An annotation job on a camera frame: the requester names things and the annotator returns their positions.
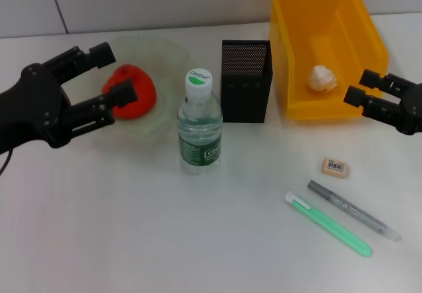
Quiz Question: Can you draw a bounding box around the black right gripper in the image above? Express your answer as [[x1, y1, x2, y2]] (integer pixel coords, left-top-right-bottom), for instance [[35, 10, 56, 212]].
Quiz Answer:
[[343, 69, 422, 136]]

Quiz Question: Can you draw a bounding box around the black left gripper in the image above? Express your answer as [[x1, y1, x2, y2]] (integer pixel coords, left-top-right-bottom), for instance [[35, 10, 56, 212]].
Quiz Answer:
[[0, 42, 138, 155]]

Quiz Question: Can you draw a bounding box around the red-orange toy orange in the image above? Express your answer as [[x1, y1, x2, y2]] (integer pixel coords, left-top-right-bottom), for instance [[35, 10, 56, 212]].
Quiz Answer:
[[101, 63, 156, 121]]

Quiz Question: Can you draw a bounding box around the white paper ball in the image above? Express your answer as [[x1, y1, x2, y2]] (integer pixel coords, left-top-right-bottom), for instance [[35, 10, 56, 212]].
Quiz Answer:
[[306, 64, 340, 92]]

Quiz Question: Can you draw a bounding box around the clear water bottle green label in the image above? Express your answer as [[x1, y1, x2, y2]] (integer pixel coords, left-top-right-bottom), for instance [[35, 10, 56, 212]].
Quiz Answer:
[[177, 67, 224, 176]]

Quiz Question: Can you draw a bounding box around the pale green glass fruit plate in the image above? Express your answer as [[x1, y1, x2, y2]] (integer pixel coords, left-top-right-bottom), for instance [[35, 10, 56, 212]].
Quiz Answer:
[[71, 34, 202, 144]]

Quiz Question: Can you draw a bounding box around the beige eraser with barcode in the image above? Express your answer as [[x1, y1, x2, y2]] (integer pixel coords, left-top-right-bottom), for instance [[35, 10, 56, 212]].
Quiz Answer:
[[320, 156, 351, 178]]

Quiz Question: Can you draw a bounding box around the black mesh pen holder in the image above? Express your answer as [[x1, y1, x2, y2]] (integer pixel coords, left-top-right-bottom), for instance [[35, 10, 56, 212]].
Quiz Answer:
[[220, 40, 274, 123]]

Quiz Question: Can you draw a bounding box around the grey glitter pen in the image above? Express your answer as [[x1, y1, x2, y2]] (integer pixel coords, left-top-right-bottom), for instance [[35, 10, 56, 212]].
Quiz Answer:
[[307, 179, 402, 241]]

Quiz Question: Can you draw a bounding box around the mint green pen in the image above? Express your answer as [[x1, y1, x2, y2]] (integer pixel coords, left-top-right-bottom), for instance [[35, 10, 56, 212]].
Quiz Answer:
[[285, 191, 373, 258]]

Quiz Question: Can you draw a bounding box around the yellow plastic bin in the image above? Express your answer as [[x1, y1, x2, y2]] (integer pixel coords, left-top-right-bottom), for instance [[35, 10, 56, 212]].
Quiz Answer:
[[267, 0, 390, 121]]

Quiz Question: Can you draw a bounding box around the left wrist cable with connector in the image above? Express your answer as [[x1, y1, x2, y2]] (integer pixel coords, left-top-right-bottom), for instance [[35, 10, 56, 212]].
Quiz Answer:
[[0, 147, 14, 177]]

